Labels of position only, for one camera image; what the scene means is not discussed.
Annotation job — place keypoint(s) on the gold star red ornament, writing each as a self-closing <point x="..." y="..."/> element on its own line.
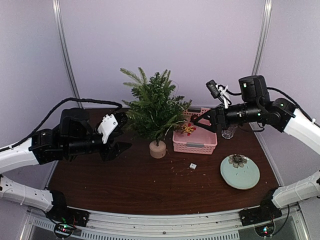
<point x="187" y="129"/>

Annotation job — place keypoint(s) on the clear drinking glass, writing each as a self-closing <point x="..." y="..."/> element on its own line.
<point x="229" y="132"/>

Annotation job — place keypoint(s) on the small white battery box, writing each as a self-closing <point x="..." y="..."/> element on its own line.
<point x="193" y="166"/>

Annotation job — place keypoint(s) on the right aluminium frame post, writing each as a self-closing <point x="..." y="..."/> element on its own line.
<point x="264" y="30"/>

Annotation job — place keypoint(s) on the green circuit board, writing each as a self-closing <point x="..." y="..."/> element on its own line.
<point x="264" y="230"/>
<point x="63" y="230"/>

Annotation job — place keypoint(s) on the round wooden tree base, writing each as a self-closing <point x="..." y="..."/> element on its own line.
<point x="159" y="150"/>

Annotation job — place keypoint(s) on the left aluminium frame post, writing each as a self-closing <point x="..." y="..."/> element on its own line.
<point x="64" y="48"/>

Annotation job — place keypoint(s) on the left green circuit board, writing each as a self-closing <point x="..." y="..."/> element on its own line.
<point x="63" y="230"/>

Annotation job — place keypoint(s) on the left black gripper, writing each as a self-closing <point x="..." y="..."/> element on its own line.
<point x="110" y="152"/>

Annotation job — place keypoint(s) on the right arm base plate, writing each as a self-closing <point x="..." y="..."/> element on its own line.
<point x="259" y="214"/>

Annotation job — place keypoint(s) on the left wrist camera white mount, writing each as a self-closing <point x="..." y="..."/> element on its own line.
<point x="109" y="123"/>

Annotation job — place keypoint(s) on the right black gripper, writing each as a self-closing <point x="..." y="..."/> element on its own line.
<point x="213" y="113"/>

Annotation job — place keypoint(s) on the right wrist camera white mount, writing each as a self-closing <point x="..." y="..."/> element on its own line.
<point x="219" y="92"/>

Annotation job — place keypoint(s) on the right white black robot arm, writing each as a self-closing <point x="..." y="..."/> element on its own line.
<point x="283" y="114"/>

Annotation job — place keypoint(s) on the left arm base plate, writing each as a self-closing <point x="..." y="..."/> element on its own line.
<point x="68" y="215"/>

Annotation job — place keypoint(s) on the thin wire string lights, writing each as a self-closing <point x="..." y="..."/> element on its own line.
<point x="165" y="110"/>

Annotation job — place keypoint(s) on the small green christmas tree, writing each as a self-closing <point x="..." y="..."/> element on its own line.
<point x="137" y="117"/>

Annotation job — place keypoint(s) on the aluminium frame post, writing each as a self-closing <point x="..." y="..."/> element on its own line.
<point x="64" y="48"/>
<point x="264" y="30"/>

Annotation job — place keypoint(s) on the pink plastic basket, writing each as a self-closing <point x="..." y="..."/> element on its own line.
<point x="199" y="141"/>

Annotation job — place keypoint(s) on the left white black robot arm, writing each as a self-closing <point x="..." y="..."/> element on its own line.
<point x="72" y="137"/>

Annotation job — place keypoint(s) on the pale green flower plate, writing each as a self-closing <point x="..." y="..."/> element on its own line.
<point x="239" y="172"/>

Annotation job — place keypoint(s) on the right green circuit board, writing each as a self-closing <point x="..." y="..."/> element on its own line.
<point x="264" y="230"/>

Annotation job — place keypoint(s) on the front aluminium rail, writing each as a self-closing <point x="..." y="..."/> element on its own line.
<point x="220" y="222"/>

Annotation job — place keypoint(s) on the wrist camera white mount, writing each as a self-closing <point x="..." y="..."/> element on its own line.
<point x="219" y="92"/>
<point x="109" y="123"/>

